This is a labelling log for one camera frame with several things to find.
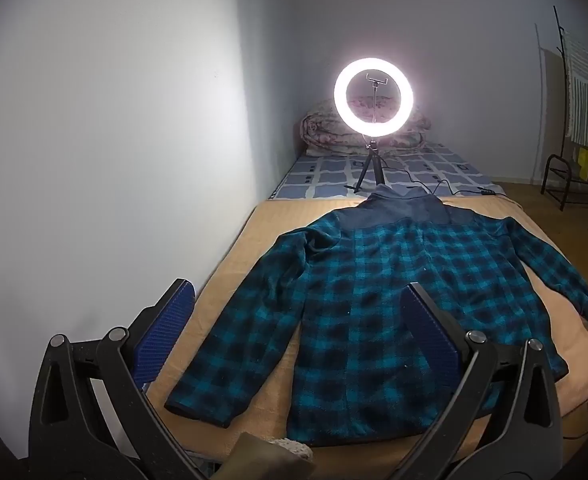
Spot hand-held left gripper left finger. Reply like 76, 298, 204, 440
28, 278, 210, 480

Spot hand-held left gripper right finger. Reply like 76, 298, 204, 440
400, 282, 562, 480

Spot teal plaid fleece jacket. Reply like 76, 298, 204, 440
164, 184, 588, 448

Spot black metal clothes rack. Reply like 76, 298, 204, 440
540, 6, 588, 212

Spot olive cloth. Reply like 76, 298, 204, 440
213, 431, 295, 480

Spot white knitted cloth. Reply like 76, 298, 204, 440
269, 437, 315, 466

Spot blue patterned bed sheet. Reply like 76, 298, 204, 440
270, 141, 506, 201

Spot folded floral quilt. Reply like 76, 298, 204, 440
300, 94, 434, 157

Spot striped hanging towel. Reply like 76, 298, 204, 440
560, 35, 588, 146

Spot white ring light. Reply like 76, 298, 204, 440
334, 58, 416, 140

